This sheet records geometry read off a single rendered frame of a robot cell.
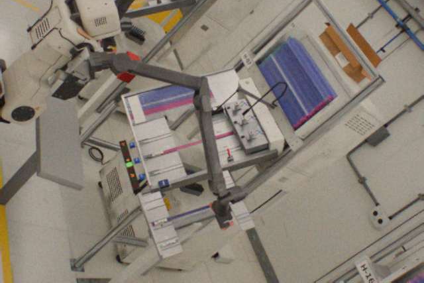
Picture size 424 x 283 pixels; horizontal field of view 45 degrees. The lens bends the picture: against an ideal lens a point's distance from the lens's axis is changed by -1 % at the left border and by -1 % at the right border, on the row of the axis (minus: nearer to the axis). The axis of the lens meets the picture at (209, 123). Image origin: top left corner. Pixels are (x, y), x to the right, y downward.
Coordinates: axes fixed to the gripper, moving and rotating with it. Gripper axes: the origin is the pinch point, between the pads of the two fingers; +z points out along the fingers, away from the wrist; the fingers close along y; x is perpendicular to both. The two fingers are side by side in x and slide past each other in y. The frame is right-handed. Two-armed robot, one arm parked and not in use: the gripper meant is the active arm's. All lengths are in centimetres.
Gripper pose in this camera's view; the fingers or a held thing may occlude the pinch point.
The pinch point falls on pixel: (220, 220)
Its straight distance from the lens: 244.1
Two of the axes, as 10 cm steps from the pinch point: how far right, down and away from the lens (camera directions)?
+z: -0.5, 6.2, 7.8
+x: -9.2, 2.8, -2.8
